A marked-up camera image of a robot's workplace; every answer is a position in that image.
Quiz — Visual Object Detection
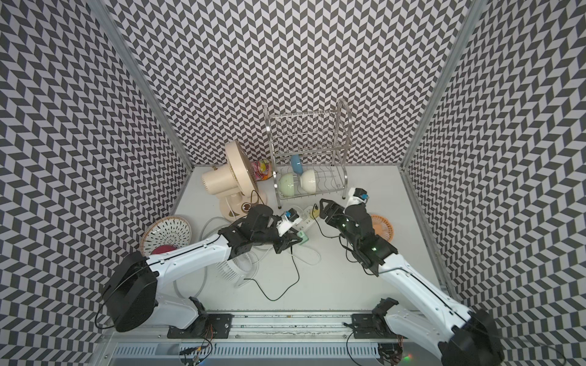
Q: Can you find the green plug adapter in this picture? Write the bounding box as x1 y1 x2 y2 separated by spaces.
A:
296 231 309 245

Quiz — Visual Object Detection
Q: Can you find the white power strip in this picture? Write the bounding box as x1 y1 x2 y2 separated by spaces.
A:
293 205 317 231

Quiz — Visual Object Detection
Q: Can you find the white fan plug cable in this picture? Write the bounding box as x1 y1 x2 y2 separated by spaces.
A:
199 214 244 241

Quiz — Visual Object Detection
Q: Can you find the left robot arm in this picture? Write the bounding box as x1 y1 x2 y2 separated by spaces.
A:
102 204 302 332

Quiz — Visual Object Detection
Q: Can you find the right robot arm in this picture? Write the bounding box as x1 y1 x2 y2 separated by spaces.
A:
320 188 505 365

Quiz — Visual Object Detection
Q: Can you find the orange small fan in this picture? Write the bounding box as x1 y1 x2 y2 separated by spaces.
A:
371 214 395 242

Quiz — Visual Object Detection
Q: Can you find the beige desk fan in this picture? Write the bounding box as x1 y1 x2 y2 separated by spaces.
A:
201 140 268 222

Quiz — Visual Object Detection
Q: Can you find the white small fan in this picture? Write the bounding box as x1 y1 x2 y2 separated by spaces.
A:
216 252 259 288

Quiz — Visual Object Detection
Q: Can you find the white bowl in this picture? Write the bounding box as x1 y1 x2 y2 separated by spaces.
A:
300 169 317 195

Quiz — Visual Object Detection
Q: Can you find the blue cup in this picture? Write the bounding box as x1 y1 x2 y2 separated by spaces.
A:
290 154 304 175

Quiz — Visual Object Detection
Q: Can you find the metal dish rack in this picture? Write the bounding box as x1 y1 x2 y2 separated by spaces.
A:
262 99 354 207

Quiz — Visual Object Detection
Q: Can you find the patterned woven basket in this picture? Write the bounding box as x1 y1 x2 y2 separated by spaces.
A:
139 216 192 256

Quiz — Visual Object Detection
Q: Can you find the red object in basket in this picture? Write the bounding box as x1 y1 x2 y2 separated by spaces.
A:
150 244 178 256

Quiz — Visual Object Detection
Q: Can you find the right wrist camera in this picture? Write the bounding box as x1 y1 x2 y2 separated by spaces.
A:
346 188 369 207

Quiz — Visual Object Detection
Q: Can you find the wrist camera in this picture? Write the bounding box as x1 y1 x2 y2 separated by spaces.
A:
346 188 369 207
276 208 302 237

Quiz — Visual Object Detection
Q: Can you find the black cable of white fan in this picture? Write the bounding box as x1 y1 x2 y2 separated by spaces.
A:
244 244 302 303

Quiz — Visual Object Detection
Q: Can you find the black cable of orange fan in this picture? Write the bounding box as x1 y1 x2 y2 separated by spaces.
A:
310 203 367 276

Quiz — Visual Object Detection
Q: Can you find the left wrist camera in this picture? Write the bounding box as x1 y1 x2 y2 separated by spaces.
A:
276 208 302 237

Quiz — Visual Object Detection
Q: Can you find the white power strip cord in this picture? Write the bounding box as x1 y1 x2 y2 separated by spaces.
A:
246 242 322 267

